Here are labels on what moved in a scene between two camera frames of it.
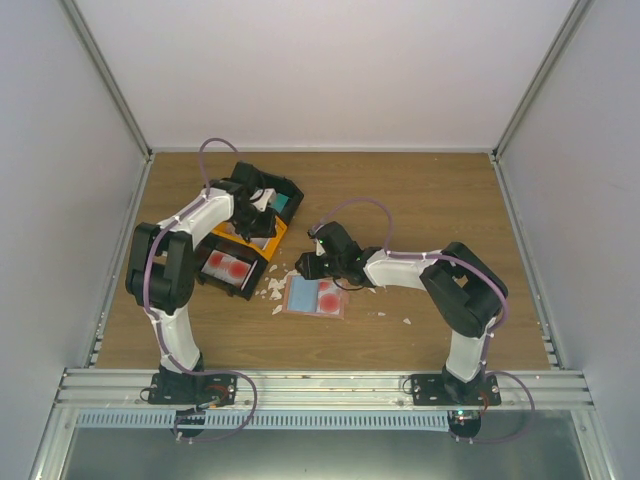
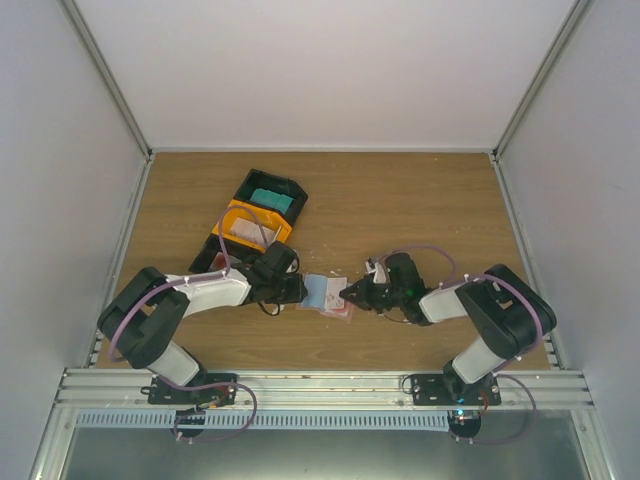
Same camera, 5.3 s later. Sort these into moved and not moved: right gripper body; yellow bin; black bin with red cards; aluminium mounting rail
Moved: right gripper body
Not moved: black bin with red cards; yellow bin; aluminium mounting rail
